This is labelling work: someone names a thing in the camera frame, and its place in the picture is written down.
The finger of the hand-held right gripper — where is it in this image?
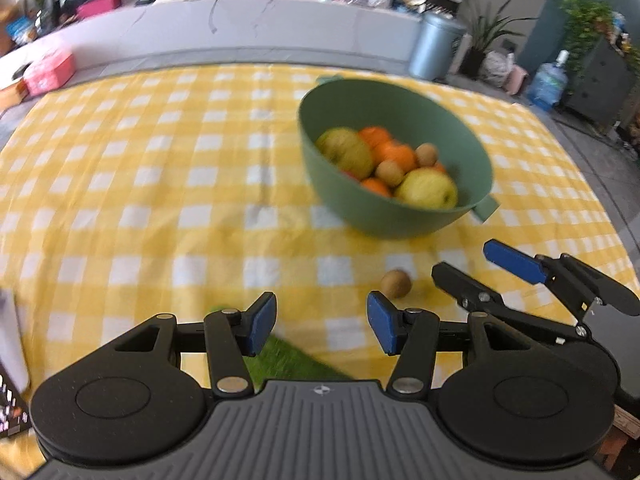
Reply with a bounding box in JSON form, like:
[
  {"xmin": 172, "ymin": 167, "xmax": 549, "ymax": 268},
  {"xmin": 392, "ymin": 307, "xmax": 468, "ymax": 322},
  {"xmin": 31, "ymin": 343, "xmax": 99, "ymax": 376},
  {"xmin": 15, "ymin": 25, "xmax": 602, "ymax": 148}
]
[
  {"xmin": 483, "ymin": 240, "xmax": 640, "ymax": 321},
  {"xmin": 431, "ymin": 261, "xmax": 591, "ymax": 345}
]

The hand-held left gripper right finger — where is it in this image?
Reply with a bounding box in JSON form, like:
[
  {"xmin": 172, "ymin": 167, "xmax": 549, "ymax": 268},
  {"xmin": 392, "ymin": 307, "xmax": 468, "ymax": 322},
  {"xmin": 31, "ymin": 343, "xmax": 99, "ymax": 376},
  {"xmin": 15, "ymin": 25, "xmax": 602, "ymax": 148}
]
[{"xmin": 366, "ymin": 291, "xmax": 538, "ymax": 396}]

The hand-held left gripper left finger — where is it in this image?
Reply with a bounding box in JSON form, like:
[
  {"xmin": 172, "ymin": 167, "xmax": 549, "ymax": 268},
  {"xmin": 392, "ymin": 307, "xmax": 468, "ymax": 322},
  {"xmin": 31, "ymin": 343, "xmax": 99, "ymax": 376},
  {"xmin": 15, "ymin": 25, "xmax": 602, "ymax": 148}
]
[{"xmin": 114, "ymin": 291, "xmax": 277, "ymax": 398}]

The green colander bowl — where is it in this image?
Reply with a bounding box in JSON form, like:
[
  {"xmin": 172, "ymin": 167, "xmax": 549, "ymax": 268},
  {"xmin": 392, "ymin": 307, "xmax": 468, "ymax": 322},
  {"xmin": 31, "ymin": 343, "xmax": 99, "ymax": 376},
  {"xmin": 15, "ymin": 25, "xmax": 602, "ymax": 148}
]
[{"xmin": 297, "ymin": 75, "xmax": 501, "ymax": 239}]

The large orange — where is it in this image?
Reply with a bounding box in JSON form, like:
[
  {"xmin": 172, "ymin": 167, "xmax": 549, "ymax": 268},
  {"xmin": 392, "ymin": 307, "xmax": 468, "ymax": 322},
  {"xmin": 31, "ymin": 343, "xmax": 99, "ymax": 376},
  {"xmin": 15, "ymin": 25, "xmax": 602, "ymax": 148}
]
[{"xmin": 375, "ymin": 141, "xmax": 418, "ymax": 173}]

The green grass mat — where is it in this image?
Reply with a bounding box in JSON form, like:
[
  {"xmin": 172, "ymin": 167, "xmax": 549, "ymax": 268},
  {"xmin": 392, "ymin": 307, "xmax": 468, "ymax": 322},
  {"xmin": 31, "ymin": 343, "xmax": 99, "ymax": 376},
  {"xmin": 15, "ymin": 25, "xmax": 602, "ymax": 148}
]
[{"xmin": 242, "ymin": 335, "xmax": 351, "ymax": 393}]

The wooden furniture piece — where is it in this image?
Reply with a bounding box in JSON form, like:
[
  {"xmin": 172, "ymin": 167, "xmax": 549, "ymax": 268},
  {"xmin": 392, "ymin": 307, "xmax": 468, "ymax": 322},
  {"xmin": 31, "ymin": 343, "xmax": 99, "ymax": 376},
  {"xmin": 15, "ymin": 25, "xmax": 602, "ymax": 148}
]
[{"xmin": 597, "ymin": 402, "xmax": 640, "ymax": 471}]

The yellow-green apple right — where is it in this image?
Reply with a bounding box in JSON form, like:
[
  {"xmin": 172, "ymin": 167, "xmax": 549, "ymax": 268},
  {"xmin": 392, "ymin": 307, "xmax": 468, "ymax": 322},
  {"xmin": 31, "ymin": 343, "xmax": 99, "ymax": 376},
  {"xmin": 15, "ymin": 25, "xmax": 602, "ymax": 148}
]
[{"xmin": 394, "ymin": 167, "xmax": 459, "ymax": 210}]

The yellow-green apple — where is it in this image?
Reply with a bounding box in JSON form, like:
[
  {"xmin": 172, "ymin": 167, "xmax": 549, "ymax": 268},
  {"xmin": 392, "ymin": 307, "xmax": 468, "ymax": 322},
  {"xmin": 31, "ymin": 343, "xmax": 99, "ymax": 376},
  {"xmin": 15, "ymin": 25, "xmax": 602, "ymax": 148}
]
[
  {"xmin": 315, "ymin": 127, "xmax": 375, "ymax": 181},
  {"xmin": 394, "ymin": 167, "xmax": 459, "ymax": 210}
]

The yellow-green apple left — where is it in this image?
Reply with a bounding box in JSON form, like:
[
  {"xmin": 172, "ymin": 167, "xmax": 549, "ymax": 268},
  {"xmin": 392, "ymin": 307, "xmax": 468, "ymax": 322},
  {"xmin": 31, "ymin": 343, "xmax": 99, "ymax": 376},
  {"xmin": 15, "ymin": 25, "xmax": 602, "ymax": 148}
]
[{"xmin": 315, "ymin": 127, "xmax": 375, "ymax": 181}]

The yellow checked tablecloth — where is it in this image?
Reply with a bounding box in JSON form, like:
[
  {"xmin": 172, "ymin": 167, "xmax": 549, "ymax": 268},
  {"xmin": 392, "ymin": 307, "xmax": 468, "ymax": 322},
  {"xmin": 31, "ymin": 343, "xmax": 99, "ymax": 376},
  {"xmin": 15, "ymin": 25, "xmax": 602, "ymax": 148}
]
[{"xmin": 0, "ymin": 62, "xmax": 640, "ymax": 461}]

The pink stool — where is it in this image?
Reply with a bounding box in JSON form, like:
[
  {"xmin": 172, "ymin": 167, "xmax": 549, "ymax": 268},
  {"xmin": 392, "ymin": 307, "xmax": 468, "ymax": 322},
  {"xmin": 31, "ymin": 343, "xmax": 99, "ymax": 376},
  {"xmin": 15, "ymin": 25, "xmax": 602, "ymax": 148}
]
[{"xmin": 505, "ymin": 66, "xmax": 530, "ymax": 95}]

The blue water jug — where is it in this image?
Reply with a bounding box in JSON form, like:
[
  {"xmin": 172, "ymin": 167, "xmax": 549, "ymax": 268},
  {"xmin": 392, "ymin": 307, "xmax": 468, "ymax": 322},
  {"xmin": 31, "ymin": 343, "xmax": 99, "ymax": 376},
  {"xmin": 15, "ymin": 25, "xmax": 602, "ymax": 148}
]
[{"xmin": 527, "ymin": 50, "xmax": 571, "ymax": 112}]

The white plastic bag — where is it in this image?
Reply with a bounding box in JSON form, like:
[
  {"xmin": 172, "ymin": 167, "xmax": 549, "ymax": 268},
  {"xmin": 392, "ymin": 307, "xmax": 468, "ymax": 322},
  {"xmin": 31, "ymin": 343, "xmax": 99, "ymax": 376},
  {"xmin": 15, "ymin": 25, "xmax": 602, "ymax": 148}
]
[{"xmin": 480, "ymin": 50, "xmax": 516, "ymax": 88}]

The dark grey cabinet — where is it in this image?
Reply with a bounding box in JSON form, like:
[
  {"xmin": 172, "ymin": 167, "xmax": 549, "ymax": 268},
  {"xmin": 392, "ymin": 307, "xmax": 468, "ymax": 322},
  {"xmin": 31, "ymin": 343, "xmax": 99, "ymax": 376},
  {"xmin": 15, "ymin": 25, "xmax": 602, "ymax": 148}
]
[{"xmin": 560, "ymin": 35, "xmax": 640, "ymax": 133}]

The tall potted plant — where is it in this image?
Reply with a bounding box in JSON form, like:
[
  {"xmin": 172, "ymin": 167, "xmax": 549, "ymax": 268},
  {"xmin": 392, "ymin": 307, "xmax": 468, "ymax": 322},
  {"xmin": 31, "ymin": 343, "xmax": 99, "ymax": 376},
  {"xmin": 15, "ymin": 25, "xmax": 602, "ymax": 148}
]
[{"xmin": 457, "ymin": 0, "xmax": 538, "ymax": 78}]

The grey trash can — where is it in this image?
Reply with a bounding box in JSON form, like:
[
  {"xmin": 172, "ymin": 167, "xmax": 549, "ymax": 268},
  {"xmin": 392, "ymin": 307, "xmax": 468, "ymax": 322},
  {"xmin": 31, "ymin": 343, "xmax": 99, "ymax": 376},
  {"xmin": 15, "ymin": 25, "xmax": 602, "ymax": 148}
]
[{"xmin": 409, "ymin": 11, "xmax": 468, "ymax": 81}]

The leafy green plant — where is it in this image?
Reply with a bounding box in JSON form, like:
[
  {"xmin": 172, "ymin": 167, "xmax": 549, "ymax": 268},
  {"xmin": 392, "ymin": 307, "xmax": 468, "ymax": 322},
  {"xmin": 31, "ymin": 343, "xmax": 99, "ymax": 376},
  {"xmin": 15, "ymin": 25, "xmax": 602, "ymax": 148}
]
[{"xmin": 557, "ymin": 0, "xmax": 618, "ymax": 81}]

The white object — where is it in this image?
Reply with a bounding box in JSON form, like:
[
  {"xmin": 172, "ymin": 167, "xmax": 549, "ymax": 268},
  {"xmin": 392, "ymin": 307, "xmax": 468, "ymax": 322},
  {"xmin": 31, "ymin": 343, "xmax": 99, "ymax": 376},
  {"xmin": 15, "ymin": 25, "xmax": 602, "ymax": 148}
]
[{"xmin": 0, "ymin": 287, "xmax": 31, "ymax": 391}]

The dark device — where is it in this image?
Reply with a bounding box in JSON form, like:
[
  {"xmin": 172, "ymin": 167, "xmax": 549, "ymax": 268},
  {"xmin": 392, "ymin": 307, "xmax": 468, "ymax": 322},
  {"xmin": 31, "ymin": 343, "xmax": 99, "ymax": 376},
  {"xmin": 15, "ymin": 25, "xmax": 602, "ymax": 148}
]
[{"xmin": 0, "ymin": 360, "xmax": 33, "ymax": 441}]

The white marble tv console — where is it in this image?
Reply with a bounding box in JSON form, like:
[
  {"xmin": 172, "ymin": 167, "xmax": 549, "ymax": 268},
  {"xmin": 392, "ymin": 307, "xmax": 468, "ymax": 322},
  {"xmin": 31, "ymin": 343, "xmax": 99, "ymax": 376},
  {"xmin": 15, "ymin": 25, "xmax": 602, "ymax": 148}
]
[{"xmin": 0, "ymin": 0, "xmax": 426, "ymax": 106}]

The pink patterned box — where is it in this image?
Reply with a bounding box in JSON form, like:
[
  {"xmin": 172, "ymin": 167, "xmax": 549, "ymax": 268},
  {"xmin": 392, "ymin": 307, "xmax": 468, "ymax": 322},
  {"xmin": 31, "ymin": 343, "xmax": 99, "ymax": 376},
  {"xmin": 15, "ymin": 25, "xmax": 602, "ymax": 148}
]
[{"xmin": 24, "ymin": 51, "xmax": 77, "ymax": 97}]

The blue snack packet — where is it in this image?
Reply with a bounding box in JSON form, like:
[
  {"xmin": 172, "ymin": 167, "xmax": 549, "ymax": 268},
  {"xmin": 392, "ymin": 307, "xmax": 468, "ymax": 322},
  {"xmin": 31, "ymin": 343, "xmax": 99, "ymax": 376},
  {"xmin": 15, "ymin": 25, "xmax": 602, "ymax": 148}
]
[{"xmin": 6, "ymin": 16, "xmax": 37, "ymax": 43}]

